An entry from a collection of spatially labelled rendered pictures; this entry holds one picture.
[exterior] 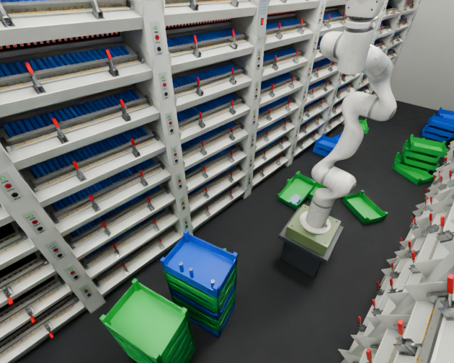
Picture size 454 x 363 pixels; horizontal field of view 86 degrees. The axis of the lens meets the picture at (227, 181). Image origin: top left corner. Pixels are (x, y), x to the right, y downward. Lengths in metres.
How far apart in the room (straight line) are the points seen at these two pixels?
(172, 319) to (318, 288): 0.99
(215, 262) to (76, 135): 0.83
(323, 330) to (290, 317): 0.19
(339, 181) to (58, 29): 1.30
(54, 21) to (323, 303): 1.87
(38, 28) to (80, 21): 0.13
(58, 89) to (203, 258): 0.92
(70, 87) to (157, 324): 1.01
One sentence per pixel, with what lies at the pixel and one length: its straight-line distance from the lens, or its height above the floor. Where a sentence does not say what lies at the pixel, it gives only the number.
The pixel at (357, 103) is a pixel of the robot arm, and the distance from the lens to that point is 1.34.
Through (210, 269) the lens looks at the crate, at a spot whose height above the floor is 0.48.
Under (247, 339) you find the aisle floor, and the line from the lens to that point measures 1.63.
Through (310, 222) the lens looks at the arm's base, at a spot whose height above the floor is 0.40.
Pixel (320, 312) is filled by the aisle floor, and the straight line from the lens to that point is 1.77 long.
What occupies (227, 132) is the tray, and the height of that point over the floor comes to 0.71.
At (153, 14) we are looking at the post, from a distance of 1.21.
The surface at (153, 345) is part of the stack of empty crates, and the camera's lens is 1.24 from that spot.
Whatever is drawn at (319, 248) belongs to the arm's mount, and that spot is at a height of 0.32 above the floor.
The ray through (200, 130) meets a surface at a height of 0.86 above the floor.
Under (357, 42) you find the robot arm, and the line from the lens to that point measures 0.94.
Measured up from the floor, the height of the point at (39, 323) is 0.14.
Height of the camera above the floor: 1.55
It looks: 39 degrees down
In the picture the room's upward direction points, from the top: straight up
